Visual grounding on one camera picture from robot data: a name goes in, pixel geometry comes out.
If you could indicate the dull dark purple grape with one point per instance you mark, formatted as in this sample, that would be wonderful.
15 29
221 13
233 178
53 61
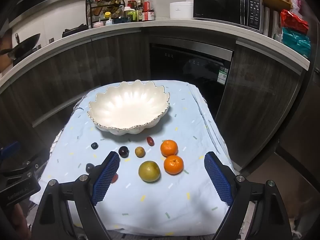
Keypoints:
89 167

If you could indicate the light blue patterned tablecloth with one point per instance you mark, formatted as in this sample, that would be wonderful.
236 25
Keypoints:
162 205

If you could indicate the red cherry tomato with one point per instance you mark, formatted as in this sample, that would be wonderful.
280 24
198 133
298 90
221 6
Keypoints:
150 141
115 178

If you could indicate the orange mandarin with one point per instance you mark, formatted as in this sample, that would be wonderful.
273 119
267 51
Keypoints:
169 147
173 164

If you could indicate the dark purple plum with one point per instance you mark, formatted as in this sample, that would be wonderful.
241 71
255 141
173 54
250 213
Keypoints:
123 151

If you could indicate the brown longan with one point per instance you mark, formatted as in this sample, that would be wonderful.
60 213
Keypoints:
139 152

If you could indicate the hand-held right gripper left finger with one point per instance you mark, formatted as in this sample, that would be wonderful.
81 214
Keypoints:
106 177

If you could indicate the person's left forearm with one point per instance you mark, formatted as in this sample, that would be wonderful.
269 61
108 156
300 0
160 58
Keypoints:
21 220

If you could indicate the white scalloped ceramic bowl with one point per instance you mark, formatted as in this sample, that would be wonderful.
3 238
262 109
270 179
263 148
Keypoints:
128 105

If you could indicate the black wok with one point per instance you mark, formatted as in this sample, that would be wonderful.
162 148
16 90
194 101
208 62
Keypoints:
25 42

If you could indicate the black built-in dishwasher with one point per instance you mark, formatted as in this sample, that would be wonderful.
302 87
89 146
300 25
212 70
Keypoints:
190 67

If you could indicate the blueberry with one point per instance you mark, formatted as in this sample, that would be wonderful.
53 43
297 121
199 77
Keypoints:
94 145

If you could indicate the green round pear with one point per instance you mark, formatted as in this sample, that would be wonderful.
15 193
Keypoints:
149 171

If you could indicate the teal plastic bag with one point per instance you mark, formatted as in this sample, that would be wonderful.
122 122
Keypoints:
296 41

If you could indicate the group of condiment bottles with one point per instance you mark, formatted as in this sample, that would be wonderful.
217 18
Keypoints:
147 7

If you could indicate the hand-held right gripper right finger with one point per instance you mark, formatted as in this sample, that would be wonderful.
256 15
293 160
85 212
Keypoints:
218 180

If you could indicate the black microwave oven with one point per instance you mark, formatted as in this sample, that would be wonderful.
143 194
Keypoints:
220 5

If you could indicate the red plastic bag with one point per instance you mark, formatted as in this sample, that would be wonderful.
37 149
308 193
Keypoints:
293 21

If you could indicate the dark wood kitchen counter cabinet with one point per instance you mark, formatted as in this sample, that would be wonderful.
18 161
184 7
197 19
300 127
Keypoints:
112 55

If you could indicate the white rice cooker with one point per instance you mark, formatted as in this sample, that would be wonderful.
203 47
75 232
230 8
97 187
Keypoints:
181 10

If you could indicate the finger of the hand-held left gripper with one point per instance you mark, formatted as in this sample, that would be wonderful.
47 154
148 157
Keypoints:
10 148
25 167

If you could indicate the black stove burner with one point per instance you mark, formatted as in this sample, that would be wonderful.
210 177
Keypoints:
73 30

